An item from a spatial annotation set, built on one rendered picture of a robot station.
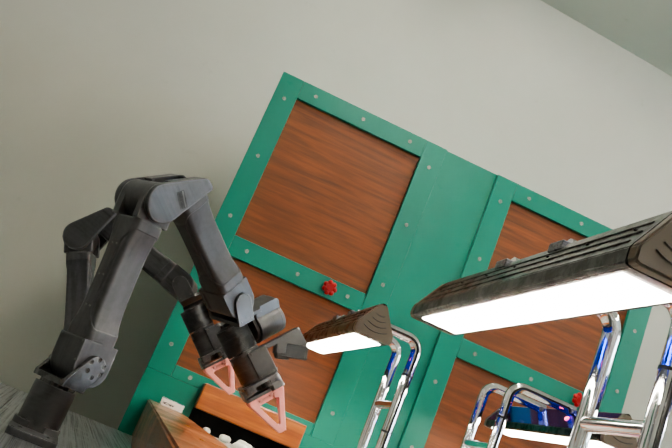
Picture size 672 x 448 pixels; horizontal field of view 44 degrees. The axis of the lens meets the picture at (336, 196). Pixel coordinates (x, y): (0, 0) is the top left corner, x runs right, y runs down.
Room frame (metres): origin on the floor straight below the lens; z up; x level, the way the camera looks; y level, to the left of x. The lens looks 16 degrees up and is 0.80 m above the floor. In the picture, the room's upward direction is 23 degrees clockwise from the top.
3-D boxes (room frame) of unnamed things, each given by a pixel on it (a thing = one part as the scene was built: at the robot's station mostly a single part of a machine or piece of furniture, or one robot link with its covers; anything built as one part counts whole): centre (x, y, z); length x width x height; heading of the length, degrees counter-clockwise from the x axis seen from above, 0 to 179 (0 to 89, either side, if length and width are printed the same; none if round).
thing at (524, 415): (2.01, -0.69, 1.08); 0.62 x 0.08 x 0.07; 7
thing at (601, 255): (0.98, -0.25, 1.08); 0.62 x 0.08 x 0.07; 7
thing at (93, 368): (1.31, 0.26, 0.77); 0.09 x 0.06 x 0.06; 46
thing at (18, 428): (1.30, 0.27, 0.71); 0.20 x 0.07 x 0.08; 12
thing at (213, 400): (2.37, -0.02, 0.83); 0.30 x 0.06 x 0.07; 97
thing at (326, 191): (2.72, -0.35, 1.31); 1.36 x 0.55 x 0.95; 97
